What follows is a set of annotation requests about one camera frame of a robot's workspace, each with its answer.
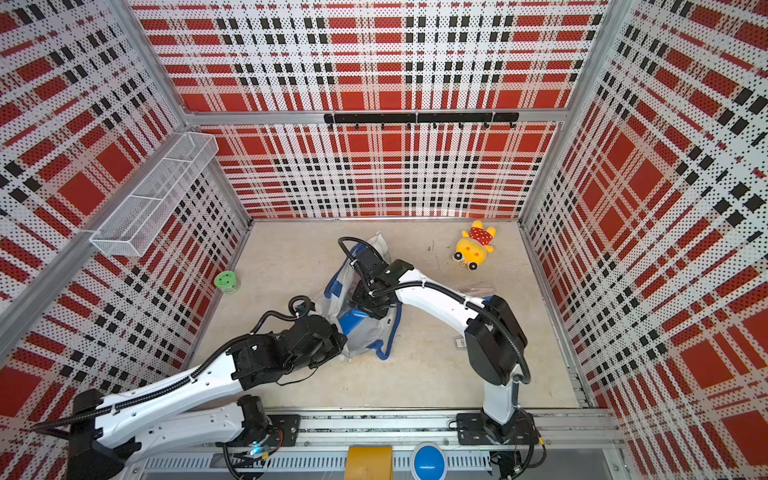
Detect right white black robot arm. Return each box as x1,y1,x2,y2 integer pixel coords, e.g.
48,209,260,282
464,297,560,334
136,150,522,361
323,235,534,445

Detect blue round button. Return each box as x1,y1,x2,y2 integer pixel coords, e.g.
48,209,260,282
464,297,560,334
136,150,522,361
410,443,448,480

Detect white canvas bag blue handles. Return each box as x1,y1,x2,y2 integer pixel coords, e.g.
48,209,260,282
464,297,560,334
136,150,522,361
314,232,402,361

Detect green tape roll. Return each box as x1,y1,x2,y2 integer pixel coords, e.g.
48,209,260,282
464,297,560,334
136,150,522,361
214,270,240,295

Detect yellow plush toy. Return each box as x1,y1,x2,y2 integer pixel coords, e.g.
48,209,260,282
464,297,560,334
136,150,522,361
452,220,497,271

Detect clear plastic compass set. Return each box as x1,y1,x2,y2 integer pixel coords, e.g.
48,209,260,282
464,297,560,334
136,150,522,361
458,282,496,298

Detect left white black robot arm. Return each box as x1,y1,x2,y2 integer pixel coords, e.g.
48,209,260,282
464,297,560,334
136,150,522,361
31,299,347,479

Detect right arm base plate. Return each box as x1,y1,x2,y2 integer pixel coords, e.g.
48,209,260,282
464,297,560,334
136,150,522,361
456,410,540,446

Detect black hook rail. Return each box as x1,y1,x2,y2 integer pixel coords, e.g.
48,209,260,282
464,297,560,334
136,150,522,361
323,111,520,128

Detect yellow block at front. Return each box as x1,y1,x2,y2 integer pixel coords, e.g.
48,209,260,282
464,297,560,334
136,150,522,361
344,446,394,480

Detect white wire wall basket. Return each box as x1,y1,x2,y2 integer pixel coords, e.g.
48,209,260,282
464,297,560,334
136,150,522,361
90,132,218,258

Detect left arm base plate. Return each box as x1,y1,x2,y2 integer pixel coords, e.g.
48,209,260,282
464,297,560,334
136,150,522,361
214,412,301,450

